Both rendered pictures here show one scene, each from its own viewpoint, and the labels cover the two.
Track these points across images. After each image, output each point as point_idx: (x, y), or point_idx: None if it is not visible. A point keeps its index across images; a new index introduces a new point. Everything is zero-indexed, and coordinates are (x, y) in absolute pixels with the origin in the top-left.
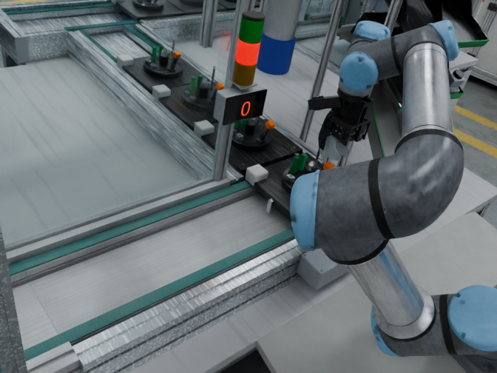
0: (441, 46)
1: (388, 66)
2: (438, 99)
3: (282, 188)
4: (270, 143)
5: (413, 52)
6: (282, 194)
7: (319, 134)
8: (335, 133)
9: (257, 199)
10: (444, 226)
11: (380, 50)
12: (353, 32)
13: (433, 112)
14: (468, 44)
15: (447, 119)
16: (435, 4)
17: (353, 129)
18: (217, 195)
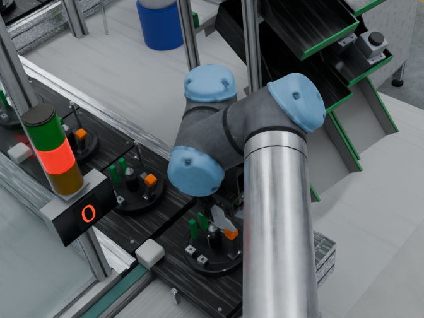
0: (288, 130)
1: (231, 158)
2: (282, 271)
3: (185, 265)
4: (163, 193)
5: (249, 154)
6: (187, 276)
7: (199, 209)
8: (218, 204)
9: (162, 282)
10: (416, 226)
11: (212, 139)
12: (217, 28)
13: (273, 310)
14: (374, 4)
15: (299, 314)
16: None
17: (238, 199)
18: (106, 303)
